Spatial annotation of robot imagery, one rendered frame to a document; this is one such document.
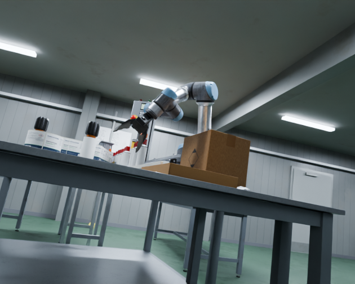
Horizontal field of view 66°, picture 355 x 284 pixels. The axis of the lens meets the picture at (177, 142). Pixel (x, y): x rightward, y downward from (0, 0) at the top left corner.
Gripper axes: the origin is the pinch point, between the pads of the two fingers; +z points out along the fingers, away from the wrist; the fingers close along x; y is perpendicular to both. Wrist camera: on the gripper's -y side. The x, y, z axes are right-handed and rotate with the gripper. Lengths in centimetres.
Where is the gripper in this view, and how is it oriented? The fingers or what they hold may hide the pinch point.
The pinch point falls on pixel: (123, 142)
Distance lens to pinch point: 134.9
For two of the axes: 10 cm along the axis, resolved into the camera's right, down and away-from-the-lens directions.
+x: -7.3, -6.8, -0.4
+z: -6.7, 7.3, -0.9
